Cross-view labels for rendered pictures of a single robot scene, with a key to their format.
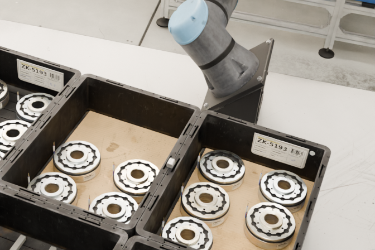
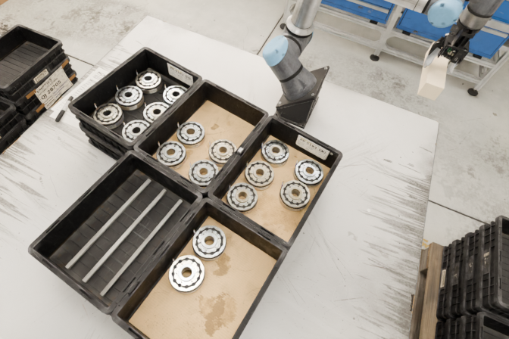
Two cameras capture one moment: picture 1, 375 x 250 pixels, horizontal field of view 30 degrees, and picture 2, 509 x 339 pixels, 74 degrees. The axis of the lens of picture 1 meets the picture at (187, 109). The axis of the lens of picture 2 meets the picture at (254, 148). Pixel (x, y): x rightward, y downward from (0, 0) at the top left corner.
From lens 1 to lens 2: 44 cm
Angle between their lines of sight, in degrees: 18
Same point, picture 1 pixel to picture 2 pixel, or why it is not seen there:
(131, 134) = (228, 119)
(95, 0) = (248, 7)
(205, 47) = (282, 69)
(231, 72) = (297, 87)
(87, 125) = (204, 110)
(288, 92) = (335, 97)
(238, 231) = (275, 194)
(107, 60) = (231, 60)
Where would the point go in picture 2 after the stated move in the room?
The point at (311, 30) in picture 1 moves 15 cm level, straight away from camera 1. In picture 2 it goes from (368, 43) to (373, 33)
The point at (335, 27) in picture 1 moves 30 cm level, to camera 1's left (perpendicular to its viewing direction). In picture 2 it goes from (382, 43) to (346, 34)
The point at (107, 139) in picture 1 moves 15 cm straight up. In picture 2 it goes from (213, 121) to (212, 95)
